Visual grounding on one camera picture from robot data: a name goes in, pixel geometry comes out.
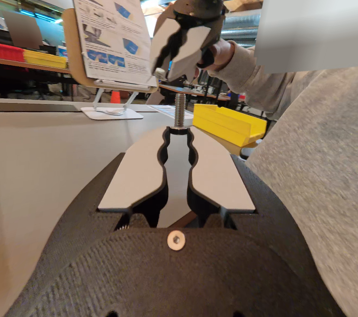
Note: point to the grey monitor back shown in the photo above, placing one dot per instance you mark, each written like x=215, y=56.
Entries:
x=22, y=29

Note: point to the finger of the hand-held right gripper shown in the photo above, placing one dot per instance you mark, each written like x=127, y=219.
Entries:
x=163, y=40
x=193, y=48

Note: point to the grey desk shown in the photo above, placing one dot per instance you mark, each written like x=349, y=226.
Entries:
x=56, y=154

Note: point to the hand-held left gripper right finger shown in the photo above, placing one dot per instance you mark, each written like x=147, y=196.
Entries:
x=221, y=182

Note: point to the yellow plastic bin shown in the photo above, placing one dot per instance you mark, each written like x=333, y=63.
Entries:
x=223, y=124
x=44, y=59

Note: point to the white document stand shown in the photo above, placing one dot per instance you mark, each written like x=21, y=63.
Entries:
x=71, y=51

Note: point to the steel hex nut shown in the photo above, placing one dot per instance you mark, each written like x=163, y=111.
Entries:
x=160, y=71

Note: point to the person's grey sweatshirt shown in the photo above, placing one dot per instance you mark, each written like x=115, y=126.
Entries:
x=321, y=182

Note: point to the red plastic bin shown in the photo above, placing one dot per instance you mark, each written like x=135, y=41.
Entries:
x=11, y=52

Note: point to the steel hex bolt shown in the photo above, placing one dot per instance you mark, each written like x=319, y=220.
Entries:
x=179, y=110

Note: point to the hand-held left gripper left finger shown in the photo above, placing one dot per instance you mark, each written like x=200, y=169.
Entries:
x=134, y=177

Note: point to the orange traffic cone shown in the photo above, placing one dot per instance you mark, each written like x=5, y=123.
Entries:
x=115, y=98

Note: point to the person's right forearm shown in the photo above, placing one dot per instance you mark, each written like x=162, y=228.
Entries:
x=257, y=85

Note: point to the laminated paper sheet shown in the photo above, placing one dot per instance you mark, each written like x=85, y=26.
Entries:
x=162, y=110

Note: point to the instruction sheet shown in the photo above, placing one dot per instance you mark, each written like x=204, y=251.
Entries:
x=112, y=29

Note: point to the person's right hand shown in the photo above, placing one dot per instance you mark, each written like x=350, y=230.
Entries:
x=223, y=54

